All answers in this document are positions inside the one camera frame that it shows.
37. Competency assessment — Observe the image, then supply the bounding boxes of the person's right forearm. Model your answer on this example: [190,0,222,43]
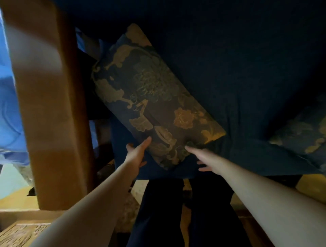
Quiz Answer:
[220,161,326,247]

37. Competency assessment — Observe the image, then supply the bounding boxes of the person's left forearm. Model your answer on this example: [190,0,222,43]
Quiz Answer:
[29,161,140,247]

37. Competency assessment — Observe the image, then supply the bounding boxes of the brown wooden sofa armrest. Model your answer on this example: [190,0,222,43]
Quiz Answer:
[0,0,98,212]

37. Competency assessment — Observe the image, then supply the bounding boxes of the floral patterned dark pillow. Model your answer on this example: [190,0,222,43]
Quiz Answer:
[269,95,326,169]
[91,23,227,171]

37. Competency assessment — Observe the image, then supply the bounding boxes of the person's right hand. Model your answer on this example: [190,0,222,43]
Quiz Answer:
[185,146,228,176]

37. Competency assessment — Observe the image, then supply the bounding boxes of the light blue cloth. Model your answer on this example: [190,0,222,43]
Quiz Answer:
[0,10,31,167]

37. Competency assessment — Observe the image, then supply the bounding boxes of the person's dark trousers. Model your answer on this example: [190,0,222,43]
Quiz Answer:
[126,176,253,247]

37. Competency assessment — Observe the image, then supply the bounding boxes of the person's left hand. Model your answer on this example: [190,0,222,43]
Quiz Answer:
[124,137,152,174]

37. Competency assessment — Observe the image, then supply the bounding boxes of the carved wooden table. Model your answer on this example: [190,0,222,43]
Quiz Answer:
[0,221,52,247]

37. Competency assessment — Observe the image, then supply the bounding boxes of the dark blue sofa back cushion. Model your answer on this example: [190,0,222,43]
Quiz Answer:
[55,0,326,143]

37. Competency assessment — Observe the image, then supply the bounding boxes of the dark blue sofa seat cushion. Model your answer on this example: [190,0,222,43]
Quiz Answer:
[110,112,326,180]

